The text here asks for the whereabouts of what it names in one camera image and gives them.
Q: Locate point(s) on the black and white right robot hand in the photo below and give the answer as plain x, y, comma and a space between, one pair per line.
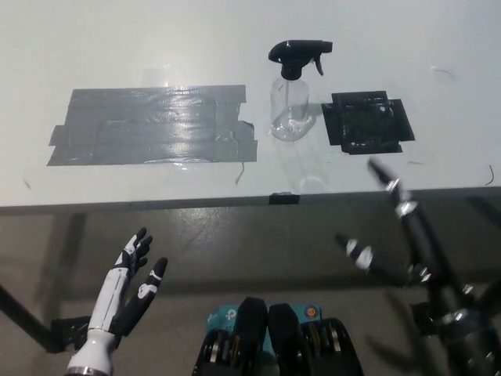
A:
420, 243

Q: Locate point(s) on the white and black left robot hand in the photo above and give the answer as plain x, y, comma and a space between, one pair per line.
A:
105, 305

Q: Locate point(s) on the black spray trigger lid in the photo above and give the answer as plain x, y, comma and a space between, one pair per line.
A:
291, 53

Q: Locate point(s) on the black robot body blocks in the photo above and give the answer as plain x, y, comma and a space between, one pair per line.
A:
282, 344

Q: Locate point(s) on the clear plastic bottle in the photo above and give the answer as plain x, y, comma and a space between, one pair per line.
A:
289, 113

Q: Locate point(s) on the teal cardboard box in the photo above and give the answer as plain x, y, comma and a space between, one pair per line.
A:
223, 315

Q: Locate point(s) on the grey duct tape patch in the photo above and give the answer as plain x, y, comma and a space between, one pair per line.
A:
152, 125

